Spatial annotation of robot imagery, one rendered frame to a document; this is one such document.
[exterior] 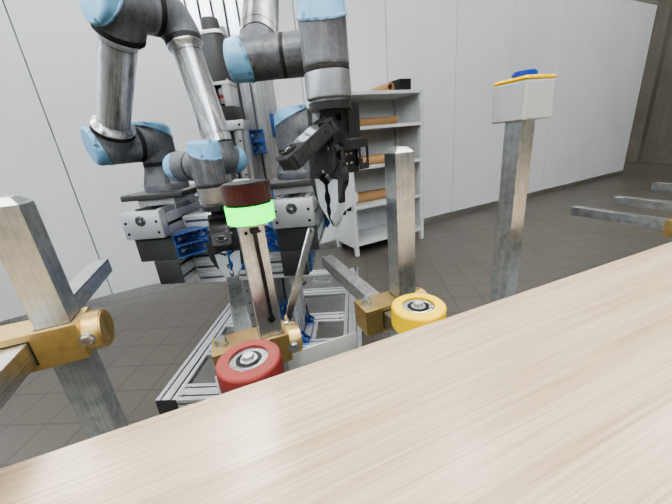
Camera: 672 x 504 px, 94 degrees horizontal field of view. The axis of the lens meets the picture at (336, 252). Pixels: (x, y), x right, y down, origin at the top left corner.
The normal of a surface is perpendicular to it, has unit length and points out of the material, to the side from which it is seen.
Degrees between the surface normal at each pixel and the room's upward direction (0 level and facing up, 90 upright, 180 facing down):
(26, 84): 90
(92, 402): 90
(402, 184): 90
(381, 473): 0
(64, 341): 90
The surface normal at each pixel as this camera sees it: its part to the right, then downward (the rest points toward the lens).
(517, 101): -0.92, 0.21
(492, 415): -0.09, -0.94
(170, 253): -0.05, 0.34
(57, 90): 0.45, 0.26
